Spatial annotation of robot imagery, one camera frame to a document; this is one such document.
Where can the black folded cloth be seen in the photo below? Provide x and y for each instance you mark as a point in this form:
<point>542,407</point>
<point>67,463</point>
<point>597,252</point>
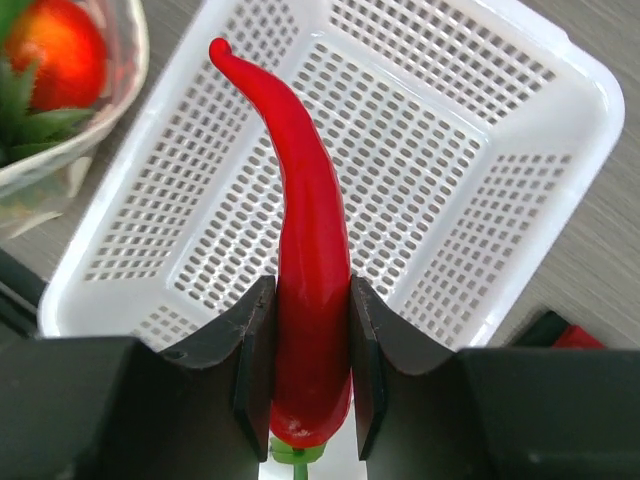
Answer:
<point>542,332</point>

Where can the white plastic basket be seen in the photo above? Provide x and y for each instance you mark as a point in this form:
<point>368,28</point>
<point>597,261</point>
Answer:
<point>464,134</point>

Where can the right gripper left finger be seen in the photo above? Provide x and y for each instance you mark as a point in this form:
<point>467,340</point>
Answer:
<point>112,408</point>

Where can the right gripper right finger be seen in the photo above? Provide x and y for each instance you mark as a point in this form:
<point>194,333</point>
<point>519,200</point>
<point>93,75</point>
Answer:
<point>426,412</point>

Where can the red fake chili pepper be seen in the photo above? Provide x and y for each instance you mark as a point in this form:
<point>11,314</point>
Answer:
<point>312,388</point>

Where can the polka dot zip bag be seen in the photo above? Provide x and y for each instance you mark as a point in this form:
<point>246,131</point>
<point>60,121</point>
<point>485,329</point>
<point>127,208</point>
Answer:
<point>45,155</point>

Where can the red folded shirt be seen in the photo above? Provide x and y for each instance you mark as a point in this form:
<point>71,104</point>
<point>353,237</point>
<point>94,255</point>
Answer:
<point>575,337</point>

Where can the red fake tomato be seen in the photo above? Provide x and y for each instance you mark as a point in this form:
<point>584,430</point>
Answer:
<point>62,40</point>

